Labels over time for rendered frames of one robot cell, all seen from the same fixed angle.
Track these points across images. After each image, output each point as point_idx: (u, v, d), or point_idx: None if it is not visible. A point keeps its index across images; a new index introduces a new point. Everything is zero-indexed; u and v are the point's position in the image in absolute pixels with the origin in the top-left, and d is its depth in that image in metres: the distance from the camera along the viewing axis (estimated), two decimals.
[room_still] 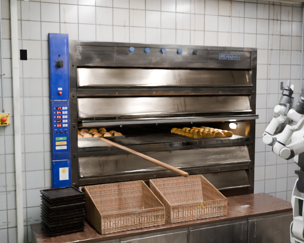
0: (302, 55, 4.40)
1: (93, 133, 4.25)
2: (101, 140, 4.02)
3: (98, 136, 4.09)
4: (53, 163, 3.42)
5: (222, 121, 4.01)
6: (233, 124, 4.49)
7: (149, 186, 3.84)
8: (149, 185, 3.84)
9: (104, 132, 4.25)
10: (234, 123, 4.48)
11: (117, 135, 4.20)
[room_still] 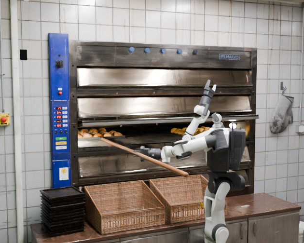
0: (302, 55, 4.40)
1: (93, 133, 4.25)
2: (101, 140, 4.02)
3: (98, 136, 4.09)
4: (53, 163, 3.42)
5: (222, 121, 4.01)
6: (233, 124, 4.49)
7: (149, 186, 3.84)
8: (149, 185, 3.84)
9: (104, 132, 4.25)
10: (234, 123, 4.48)
11: (117, 135, 4.20)
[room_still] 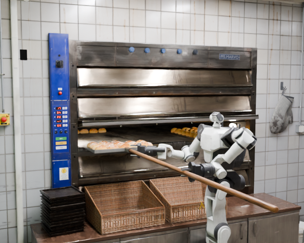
0: (302, 55, 4.40)
1: (117, 143, 3.55)
2: (129, 152, 3.32)
3: (125, 147, 3.39)
4: (53, 163, 3.42)
5: (222, 121, 4.01)
6: (233, 124, 4.49)
7: (149, 186, 3.84)
8: (149, 185, 3.84)
9: (131, 141, 3.55)
10: (234, 123, 4.48)
11: (147, 145, 3.49)
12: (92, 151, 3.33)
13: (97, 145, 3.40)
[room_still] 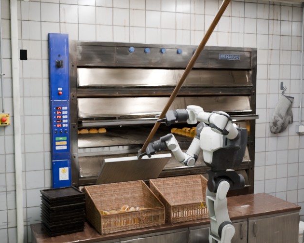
0: (302, 55, 4.40)
1: None
2: (141, 153, 3.08)
3: (137, 155, 3.16)
4: (53, 163, 3.42)
5: None
6: (233, 124, 4.49)
7: (149, 186, 3.84)
8: (149, 185, 3.84)
9: None
10: (234, 123, 4.48)
11: None
12: (103, 164, 3.08)
13: None
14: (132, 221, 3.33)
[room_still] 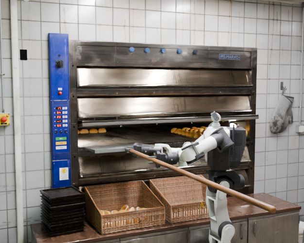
0: (302, 55, 4.40)
1: None
2: (129, 152, 3.31)
3: (125, 147, 3.39)
4: (53, 163, 3.42)
5: (222, 121, 4.01)
6: (233, 124, 4.49)
7: (149, 186, 3.84)
8: (149, 185, 3.84)
9: None
10: (234, 123, 4.48)
11: None
12: (93, 151, 3.33)
13: None
14: (132, 221, 3.33)
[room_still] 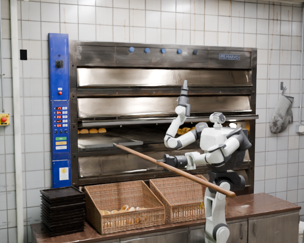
0: (302, 55, 4.40)
1: None
2: (117, 147, 3.58)
3: (113, 142, 3.65)
4: (53, 163, 3.42)
5: None
6: (233, 124, 4.49)
7: (149, 186, 3.84)
8: (149, 185, 3.84)
9: None
10: (234, 123, 4.48)
11: None
12: (83, 146, 3.59)
13: None
14: (132, 221, 3.33)
